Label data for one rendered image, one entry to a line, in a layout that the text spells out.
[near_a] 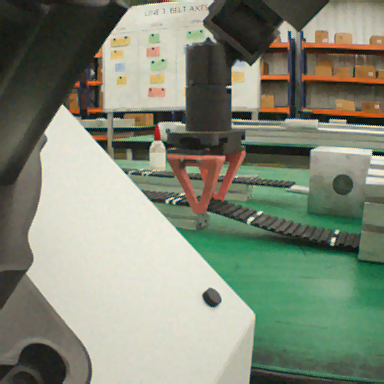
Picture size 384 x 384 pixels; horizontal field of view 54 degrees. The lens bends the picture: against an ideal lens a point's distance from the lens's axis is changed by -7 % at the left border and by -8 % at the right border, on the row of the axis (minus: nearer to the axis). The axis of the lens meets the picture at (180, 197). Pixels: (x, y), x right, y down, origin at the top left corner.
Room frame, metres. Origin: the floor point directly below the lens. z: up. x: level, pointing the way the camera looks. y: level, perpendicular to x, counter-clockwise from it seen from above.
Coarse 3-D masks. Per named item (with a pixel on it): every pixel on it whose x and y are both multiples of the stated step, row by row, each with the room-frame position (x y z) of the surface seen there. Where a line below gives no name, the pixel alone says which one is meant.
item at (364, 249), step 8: (368, 176) 0.43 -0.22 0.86; (376, 176) 0.43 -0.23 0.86; (368, 184) 0.37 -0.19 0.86; (376, 184) 0.36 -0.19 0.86; (368, 192) 0.36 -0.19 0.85; (376, 192) 0.36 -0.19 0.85; (368, 200) 0.37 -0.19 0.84; (376, 200) 0.37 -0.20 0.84; (368, 208) 0.36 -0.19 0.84; (376, 208) 0.36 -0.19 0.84; (368, 216) 0.36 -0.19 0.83; (376, 216) 0.36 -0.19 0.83; (368, 224) 0.36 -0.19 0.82; (376, 224) 0.36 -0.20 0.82; (368, 232) 0.37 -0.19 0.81; (376, 232) 0.37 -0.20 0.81; (360, 240) 0.37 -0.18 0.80; (368, 240) 0.36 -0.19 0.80; (376, 240) 0.36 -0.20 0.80; (360, 248) 0.37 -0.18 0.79; (368, 248) 0.36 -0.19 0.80; (376, 248) 0.36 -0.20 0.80; (360, 256) 0.37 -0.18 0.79; (368, 256) 0.36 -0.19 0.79; (376, 256) 0.36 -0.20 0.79
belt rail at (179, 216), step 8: (160, 208) 0.51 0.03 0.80; (168, 208) 0.51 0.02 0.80; (176, 208) 0.50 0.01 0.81; (184, 208) 0.49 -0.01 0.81; (168, 216) 0.51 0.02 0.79; (176, 216) 0.51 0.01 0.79; (184, 216) 0.50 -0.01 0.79; (192, 216) 0.50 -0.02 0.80; (200, 216) 0.50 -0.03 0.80; (208, 216) 0.52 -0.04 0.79; (176, 224) 0.50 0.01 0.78; (184, 224) 0.49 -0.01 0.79; (192, 224) 0.49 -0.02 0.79; (200, 224) 0.50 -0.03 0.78
